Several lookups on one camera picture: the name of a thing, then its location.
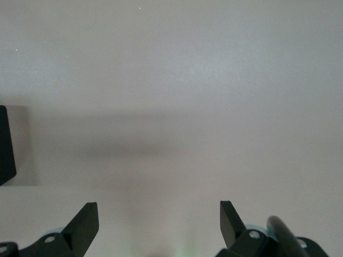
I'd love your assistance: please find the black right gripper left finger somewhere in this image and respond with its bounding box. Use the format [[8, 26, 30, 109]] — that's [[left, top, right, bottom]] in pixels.
[[18, 202, 99, 257]]

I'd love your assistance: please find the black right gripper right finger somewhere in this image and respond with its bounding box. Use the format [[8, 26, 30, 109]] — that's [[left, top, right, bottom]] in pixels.
[[215, 200, 285, 257]]

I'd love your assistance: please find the black plastic box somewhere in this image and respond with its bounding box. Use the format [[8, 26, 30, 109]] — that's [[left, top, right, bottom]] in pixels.
[[0, 105, 17, 187]]

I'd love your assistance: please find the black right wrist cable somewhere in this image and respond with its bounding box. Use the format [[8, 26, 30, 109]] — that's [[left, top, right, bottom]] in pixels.
[[266, 216, 310, 257]]

